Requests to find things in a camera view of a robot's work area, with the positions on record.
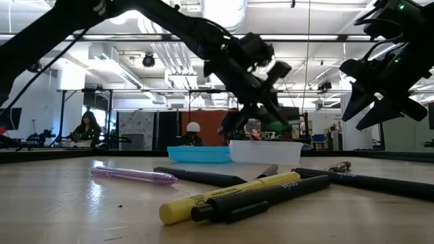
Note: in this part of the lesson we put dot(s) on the blue plastic box lid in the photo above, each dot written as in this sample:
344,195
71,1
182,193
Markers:
200,154

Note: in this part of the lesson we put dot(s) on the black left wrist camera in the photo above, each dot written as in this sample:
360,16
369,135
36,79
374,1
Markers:
256,47

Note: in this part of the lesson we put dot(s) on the grey marker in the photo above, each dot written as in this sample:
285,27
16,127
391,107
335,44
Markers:
269,170

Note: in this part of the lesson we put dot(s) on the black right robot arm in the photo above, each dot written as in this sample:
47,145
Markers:
413,20

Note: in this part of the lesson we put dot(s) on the translucent white supply box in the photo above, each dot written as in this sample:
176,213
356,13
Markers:
264,152

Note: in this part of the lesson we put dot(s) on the black table border rail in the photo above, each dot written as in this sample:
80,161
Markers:
51,155

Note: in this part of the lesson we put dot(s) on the grey speckled partition panel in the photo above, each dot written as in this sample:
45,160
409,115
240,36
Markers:
135,123

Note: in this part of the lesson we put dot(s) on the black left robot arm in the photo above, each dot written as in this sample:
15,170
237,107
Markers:
34,40

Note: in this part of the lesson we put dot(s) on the grey bin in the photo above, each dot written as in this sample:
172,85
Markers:
133,142

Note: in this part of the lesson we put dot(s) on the long black pen white print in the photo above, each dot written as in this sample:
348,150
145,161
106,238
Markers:
373,183

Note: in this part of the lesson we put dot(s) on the translucent purple pen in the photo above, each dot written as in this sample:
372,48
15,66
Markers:
135,174

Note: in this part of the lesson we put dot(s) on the black clip pen white print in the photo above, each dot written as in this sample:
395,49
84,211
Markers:
271,196

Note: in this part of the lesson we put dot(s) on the black metal workcell frame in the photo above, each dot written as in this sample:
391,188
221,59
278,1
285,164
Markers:
62,118
200,91

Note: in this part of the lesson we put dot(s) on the black partition panel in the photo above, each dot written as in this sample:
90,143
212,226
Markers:
167,130

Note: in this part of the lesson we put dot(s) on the black background robot arm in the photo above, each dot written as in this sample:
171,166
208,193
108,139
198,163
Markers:
40,136

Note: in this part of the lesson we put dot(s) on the black ceiling camera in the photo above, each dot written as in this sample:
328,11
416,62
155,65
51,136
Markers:
35,67
148,60
325,85

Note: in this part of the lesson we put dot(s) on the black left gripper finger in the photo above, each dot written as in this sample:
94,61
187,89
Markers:
239,118
269,103

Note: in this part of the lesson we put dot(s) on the black overhead light beam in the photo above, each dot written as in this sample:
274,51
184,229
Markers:
342,37

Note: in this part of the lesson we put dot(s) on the person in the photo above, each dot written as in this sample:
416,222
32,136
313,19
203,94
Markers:
87,130

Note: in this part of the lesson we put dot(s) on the orange partition panel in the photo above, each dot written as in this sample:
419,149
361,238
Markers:
210,122

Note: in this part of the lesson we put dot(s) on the plain black pen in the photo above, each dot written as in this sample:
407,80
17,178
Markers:
200,176

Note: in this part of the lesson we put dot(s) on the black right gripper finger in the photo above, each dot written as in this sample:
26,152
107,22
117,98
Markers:
357,100
381,113

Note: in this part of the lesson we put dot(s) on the blue storage bin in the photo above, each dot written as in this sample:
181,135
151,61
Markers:
318,137

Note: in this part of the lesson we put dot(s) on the yellow highlighter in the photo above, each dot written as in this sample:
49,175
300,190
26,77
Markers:
179,210

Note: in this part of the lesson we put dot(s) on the green partition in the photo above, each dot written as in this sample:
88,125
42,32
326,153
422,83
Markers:
403,135

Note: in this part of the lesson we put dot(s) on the silver ventilation duct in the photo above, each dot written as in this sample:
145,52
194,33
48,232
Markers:
223,13

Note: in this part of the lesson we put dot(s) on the red angled bar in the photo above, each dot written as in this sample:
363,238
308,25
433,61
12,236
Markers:
2,130

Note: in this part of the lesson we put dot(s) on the white pillar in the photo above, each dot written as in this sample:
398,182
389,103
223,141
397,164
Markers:
356,139

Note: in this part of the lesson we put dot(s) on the black monitor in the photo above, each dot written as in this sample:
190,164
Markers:
295,115
13,118
431,115

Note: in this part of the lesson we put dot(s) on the white dome lamp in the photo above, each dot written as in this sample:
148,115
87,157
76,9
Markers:
193,126

